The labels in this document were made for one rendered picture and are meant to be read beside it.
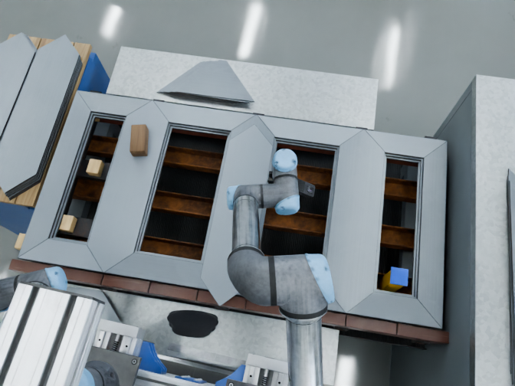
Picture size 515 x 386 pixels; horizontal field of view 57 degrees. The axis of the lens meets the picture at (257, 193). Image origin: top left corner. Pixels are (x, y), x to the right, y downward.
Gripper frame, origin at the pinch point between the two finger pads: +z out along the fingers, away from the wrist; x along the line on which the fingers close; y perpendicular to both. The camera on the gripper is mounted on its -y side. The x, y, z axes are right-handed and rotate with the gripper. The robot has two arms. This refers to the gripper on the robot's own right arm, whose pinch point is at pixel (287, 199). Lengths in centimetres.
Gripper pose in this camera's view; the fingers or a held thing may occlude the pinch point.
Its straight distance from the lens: 176.7
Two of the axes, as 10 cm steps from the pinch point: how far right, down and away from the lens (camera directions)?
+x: -1.7, 9.2, -3.5
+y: -9.9, -1.5, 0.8
